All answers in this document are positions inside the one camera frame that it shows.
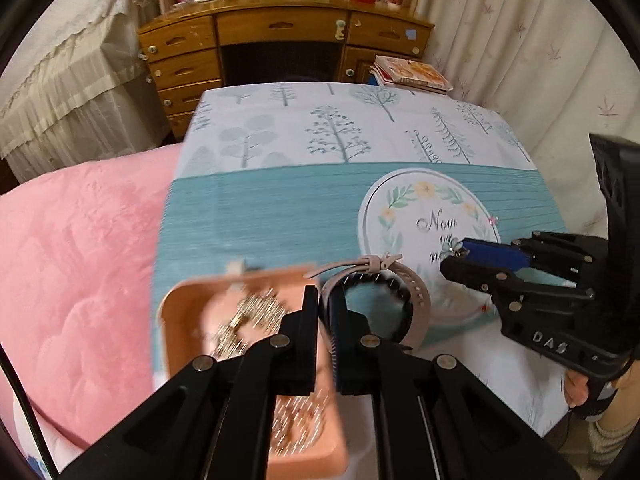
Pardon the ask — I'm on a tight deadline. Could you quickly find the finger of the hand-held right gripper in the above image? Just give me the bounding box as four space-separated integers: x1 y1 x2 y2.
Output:
460 232 608 288
440 255 596 312

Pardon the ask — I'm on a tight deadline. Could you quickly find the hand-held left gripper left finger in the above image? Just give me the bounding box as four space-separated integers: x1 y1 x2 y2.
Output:
65 285 321 480

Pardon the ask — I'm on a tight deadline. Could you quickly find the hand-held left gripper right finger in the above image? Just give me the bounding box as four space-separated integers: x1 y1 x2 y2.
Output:
326 285 583 480

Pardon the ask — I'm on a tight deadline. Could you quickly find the white pearl necklace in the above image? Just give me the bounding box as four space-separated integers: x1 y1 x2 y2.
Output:
270 395 331 453

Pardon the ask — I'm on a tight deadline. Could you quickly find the grey watch band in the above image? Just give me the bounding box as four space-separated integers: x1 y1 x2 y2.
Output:
305 252 432 353

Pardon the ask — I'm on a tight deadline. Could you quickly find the gold leaf bracelet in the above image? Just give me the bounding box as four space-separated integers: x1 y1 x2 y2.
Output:
212 287 291 361

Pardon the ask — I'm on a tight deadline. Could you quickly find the peach pink box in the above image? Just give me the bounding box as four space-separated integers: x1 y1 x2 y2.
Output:
157 265 351 476

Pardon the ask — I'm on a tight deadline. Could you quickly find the person's right forearm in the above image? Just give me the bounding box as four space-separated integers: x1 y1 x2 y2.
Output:
586 407 640 468

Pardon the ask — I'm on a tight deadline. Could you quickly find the person's right hand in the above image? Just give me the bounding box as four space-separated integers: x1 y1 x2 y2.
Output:
564 370 592 409

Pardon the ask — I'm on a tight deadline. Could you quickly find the tree print tablecloth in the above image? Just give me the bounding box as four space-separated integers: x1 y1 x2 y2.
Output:
155 81 571 436

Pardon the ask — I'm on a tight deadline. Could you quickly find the white leaf print curtain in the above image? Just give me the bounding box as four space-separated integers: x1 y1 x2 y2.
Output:
415 0 640 241

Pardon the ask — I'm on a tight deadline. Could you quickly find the orange cover book stack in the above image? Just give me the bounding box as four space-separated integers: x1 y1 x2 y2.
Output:
370 55 453 96

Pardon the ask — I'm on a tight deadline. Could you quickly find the pink blanket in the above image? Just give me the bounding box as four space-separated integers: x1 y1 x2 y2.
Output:
0 142 186 448

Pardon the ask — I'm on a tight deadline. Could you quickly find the wooden desk with drawers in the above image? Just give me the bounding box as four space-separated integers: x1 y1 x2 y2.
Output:
137 0 435 143

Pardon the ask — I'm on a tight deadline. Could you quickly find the white lace cover cloth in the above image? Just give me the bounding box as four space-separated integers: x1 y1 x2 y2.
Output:
0 0 171 183

